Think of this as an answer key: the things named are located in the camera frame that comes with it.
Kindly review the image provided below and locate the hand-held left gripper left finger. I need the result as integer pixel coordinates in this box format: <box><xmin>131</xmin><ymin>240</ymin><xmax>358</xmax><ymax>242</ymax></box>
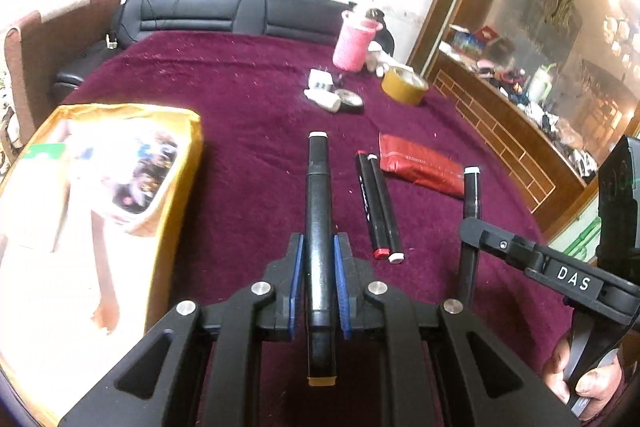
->
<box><xmin>57</xmin><ymin>233</ymin><xmax>306</xmax><ymax>427</ymax></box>

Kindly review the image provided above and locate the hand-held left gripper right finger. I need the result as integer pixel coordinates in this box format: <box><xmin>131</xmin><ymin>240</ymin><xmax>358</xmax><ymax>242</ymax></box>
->
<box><xmin>334</xmin><ymin>233</ymin><xmax>583</xmax><ymax>427</ymax></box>

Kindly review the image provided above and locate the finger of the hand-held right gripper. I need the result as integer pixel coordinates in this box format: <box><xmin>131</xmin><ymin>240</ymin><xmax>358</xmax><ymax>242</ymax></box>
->
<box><xmin>459</xmin><ymin>217</ymin><xmax>546</xmax><ymax>280</ymax></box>

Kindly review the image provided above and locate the black marker teal end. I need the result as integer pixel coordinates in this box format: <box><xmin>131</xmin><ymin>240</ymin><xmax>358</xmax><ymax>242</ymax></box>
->
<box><xmin>456</xmin><ymin>167</ymin><xmax>482</xmax><ymax>308</ymax></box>

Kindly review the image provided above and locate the black marker red end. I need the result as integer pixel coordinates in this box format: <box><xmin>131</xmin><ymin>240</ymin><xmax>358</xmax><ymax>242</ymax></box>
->
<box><xmin>355</xmin><ymin>150</ymin><xmax>391</xmax><ymax>260</ymax></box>

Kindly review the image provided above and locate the black marker white end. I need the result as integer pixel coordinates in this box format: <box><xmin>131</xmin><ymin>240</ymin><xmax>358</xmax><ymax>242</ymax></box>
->
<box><xmin>367</xmin><ymin>153</ymin><xmax>405</xmax><ymax>264</ymax></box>

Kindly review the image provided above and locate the yellow cardboard box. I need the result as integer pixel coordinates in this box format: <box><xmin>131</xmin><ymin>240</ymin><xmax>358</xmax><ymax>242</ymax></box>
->
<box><xmin>0</xmin><ymin>103</ymin><xmax>203</xmax><ymax>425</ymax></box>

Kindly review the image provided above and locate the small round tin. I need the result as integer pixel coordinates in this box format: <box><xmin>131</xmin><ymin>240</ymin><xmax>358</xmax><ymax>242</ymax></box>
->
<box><xmin>334</xmin><ymin>88</ymin><xmax>365</xmax><ymax>114</ymax></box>

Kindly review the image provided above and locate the clear cartoon print pouch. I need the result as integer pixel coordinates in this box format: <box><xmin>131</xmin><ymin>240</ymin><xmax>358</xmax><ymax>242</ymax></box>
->
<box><xmin>67</xmin><ymin>129</ymin><xmax>183</xmax><ymax>228</ymax></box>

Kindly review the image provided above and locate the white charger plug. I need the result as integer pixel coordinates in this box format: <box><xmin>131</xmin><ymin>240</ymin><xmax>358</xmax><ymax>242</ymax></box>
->
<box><xmin>307</xmin><ymin>68</ymin><xmax>335</xmax><ymax>92</ymax></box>

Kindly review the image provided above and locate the green white carton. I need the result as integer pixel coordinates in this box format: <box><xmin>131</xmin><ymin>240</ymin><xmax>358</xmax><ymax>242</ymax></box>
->
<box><xmin>2</xmin><ymin>142</ymin><xmax>71</xmax><ymax>253</ymax></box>

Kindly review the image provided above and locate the person's right hand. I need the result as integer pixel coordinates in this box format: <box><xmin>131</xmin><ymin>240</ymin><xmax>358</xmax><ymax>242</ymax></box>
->
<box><xmin>542</xmin><ymin>332</ymin><xmax>628</xmax><ymax>423</ymax></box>

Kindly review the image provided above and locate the red foil packet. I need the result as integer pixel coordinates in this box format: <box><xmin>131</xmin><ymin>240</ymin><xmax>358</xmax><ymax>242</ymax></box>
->
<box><xmin>378</xmin><ymin>133</ymin><xmax>466</xmax><ymax>199</ymax></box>

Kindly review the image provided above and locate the white mug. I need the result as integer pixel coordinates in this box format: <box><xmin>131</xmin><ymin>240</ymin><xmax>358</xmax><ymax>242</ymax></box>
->
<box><xmin>527</xmin><ymin>64</ymin><xmax>557</xmax><ymax>104</ymax></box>

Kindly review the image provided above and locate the clutter on wooden cabinet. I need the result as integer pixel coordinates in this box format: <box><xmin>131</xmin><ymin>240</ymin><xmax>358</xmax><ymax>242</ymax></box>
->
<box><xmin>440</xmin><ymin>24</ymin><xmax>601</xmax><ymax>178</ymax></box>

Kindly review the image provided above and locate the maroon velvet tablecloth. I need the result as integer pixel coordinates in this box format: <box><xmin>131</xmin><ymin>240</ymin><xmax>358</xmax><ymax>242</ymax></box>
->
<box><xmin>60</xmin><ymin>29</ymin><xmax>576</xmax><ymax>427</ymax></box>

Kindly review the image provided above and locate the yellow tape roll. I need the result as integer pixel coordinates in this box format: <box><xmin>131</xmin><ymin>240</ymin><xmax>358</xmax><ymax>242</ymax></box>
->
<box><xmin>381</xmin><ymin>68</ymin><xmax>430</xmax><ymax>106</ymax></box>

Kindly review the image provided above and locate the small white bottle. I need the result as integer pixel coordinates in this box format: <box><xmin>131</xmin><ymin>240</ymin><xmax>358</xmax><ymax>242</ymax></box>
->
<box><xmin>303</xmin><ymin>88</ymin><xmax>342</xmax><ymax>112</ymax></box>

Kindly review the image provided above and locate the white plastic item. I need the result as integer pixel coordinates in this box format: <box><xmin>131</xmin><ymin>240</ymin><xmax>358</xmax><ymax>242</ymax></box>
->
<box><xmin>367</xmin><ymin>47</ymin><xmax>396</xmax><ymax>75</ymax></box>

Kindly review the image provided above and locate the pink knitted bottle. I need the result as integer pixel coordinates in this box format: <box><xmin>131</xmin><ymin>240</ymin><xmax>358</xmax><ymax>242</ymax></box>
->
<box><xmin>332</xmin><ymin>8</ymin><xmax>385</xmax><ymax>72</ymax></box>

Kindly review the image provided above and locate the black leather sofa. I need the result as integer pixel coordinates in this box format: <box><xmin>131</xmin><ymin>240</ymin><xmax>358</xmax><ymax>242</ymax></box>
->
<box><xmin>55</xmin><ymin>0</ymin><xmax>396</xmax><ymax>90</ymax></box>

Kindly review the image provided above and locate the brown armchair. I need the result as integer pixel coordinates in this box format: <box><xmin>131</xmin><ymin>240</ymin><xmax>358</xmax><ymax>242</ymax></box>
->
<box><xmin>0</xmin><ymin>0</ymin><xmax>122</xmax><ymax>148</ymax></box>

